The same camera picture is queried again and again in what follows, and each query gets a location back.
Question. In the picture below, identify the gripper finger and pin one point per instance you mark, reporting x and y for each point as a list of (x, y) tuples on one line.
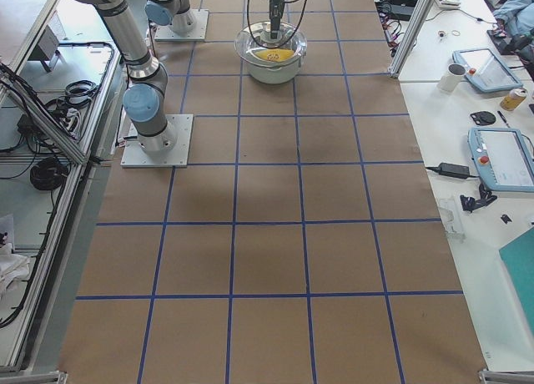
[(273, 19), (280, 7)]

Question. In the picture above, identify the glass pot lid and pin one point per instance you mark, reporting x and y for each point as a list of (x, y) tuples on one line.
[(257, 36)]

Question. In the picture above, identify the yellow corn cob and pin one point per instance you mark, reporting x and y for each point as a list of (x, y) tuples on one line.
[(274, 55)]

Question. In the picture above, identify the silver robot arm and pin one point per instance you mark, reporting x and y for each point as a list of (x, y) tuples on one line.
[(175, 14), (144, 101)]

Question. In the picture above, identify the pale green electric pot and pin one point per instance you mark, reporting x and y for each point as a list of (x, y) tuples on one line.
[(274, 75)]

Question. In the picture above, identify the white mug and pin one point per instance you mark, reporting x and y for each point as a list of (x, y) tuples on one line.
[(454, 73)]

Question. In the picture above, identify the far teach pendant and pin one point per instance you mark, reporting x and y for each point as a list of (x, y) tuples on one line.
[(486, 70)]

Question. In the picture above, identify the teach pendant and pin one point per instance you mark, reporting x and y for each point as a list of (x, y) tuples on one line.
[(486, 70), (502, 159)]

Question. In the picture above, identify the brown paper table mat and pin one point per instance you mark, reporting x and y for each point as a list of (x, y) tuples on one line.
[(302, 243)]

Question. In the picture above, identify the black power adapter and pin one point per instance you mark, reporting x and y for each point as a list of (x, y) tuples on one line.
[(456, 171)]

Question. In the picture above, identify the yellow drink can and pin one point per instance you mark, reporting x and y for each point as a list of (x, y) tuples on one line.
[(513, 99)]

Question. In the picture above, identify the near teach pendant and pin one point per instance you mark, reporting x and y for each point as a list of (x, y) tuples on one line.
[(502, 159)]

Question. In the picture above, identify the clear plastic holder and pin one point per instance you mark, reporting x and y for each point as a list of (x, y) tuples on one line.
[(451, 218)]

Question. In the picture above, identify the teal board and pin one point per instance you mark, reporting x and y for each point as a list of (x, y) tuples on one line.
[(517, 257)]

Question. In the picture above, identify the white crumpled cloth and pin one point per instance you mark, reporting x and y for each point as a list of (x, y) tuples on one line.
[(14, 266)]

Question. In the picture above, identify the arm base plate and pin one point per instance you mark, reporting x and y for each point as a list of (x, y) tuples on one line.
[(168, 149), (198, 33)]

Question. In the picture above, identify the aluminium frame post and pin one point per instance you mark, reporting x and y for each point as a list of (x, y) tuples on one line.
[(407, 43)]

